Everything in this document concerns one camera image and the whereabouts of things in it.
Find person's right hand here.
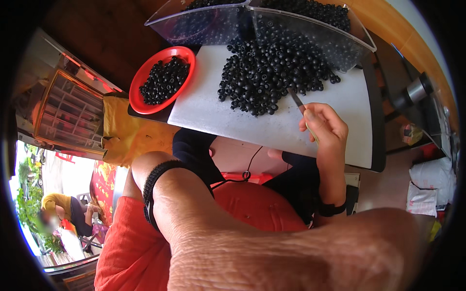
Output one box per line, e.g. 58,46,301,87
299,103,349,153

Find thin metal pick tool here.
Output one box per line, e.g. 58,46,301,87
288,88,320,145

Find small clear plastic bag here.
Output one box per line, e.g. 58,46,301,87
400,124,424,147

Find black wrist band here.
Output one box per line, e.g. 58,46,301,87
316,196,347,218
143,159,215,233

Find clear plastic container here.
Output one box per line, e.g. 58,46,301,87
248,0,377,73
144,0,252,46

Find red plastic stool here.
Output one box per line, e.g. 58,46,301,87
221,172,274,185

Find black and silver machine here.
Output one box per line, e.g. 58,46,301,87
391,72,434,110

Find white work board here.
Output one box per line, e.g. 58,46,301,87
167,45,374,170

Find plain white sack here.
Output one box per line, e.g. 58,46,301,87
409,157,457,207

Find white printed sack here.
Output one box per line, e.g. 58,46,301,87
406,181,438,218

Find orange wooden bench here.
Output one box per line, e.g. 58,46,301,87
348,0,460,128

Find person's legs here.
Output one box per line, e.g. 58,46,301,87
172,127,323,226

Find red round plate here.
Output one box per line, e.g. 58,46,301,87
129,46,196,115

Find yellow cloth bag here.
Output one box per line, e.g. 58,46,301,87
101,95,181,169

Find red banner with gold print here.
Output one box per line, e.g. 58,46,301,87
90,160,118,227

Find person's body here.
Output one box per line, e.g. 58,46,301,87
94,174,310,291

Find wooden glass-door cabinet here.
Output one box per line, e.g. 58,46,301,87
34,69,106,155

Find green plants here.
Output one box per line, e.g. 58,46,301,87
14,144,66,255

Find thin black cable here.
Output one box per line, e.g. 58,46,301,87
211,145,263,190

